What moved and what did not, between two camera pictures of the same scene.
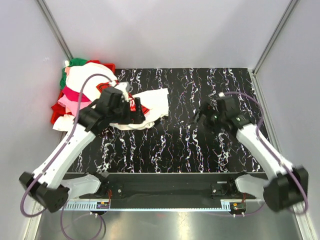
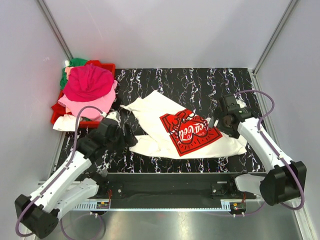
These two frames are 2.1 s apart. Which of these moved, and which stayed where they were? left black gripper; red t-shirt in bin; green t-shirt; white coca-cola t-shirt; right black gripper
Moved: right black gripper; left black gripper; white coca-cola t-shirt
Stayed: red t-shirt in bin; green t-shirt
